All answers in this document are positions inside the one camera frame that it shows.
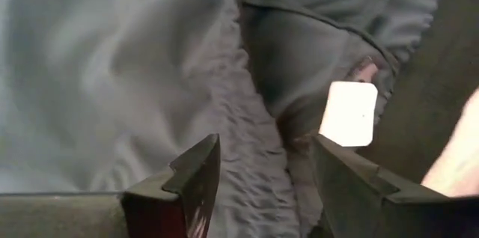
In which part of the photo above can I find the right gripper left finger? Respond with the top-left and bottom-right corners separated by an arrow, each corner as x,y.
0,132 -> 222,238

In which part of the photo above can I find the black garment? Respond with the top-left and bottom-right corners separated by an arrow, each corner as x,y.
0,0 -> 454,238

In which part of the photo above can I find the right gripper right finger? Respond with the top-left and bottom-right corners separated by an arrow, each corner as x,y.
312,134 -> 479,238

